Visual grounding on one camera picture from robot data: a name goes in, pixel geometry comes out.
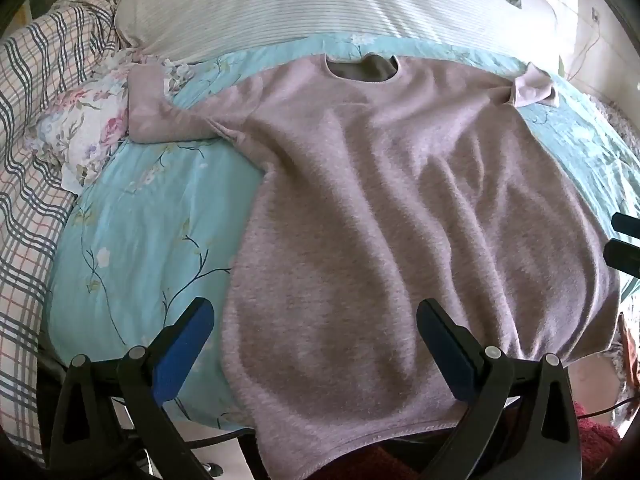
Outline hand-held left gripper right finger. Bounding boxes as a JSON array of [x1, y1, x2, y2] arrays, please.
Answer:
[[416, 298, 584, 480]]

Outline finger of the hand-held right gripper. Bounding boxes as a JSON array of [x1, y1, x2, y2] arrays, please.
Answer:
[[612, 212, 640, 237], [603, 239, 640, 279]]

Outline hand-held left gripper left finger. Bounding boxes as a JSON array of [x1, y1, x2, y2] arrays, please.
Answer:
[[50, 297, 216, 480]]

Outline pink knit sweater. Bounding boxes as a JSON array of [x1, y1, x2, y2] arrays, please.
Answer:
[[127, 52, 623, 480]]

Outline grey patterned cloth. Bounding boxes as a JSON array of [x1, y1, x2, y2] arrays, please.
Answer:
[[584, 94, 640, 153]]

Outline teal floral blanket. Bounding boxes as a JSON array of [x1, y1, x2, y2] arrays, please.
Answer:
[[47, 32, 640, 432]]

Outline red fuzzy cloth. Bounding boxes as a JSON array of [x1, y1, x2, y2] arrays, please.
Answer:
[[360, 400, 627, 480]]

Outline plaid bed sheet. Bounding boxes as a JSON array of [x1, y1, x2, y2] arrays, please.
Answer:
[[0, 0, 132, 467]]

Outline white floral cloth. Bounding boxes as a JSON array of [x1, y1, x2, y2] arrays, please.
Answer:
[[35, 50, 197, 196]]

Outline white striped pillow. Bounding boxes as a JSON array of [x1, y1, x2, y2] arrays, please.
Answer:
[[114, 0, 559, 64]]

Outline black cable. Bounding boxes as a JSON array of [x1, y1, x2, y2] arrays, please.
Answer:
[[125, 422, 262, 457]]

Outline white wall cable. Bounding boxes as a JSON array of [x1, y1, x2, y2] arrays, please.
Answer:
[[564, 7, 602, 82]]

